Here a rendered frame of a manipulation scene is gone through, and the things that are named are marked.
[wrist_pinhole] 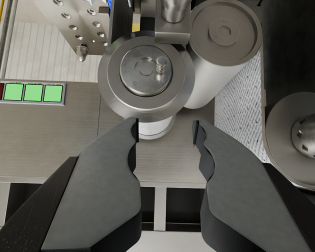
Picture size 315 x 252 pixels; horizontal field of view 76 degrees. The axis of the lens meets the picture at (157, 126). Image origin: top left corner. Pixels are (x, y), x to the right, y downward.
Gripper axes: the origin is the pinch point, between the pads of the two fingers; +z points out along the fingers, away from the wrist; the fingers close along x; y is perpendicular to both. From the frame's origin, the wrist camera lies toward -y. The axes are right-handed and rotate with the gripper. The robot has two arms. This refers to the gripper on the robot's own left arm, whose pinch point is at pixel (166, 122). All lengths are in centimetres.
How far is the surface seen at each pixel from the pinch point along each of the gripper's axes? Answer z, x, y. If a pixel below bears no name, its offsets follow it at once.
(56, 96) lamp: 47, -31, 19
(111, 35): 24.1, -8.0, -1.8
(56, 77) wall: 192, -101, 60
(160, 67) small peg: 16.0, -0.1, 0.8
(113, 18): 26.7, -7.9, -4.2
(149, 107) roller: 15.3, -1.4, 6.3
